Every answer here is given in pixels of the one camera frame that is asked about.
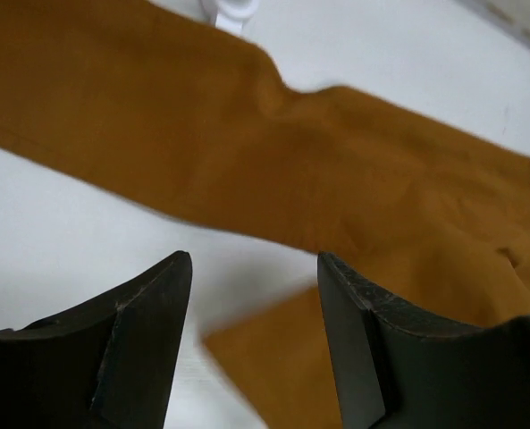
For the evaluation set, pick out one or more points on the brown trousers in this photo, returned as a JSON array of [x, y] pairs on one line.
[[394, 135]]

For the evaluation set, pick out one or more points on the white clothes rack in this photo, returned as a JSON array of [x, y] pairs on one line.
[[230, 15]]

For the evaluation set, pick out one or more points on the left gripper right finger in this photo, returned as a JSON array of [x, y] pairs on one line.
[[396, 365]]

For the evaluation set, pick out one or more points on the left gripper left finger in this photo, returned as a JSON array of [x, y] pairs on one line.
[[107, 363]]

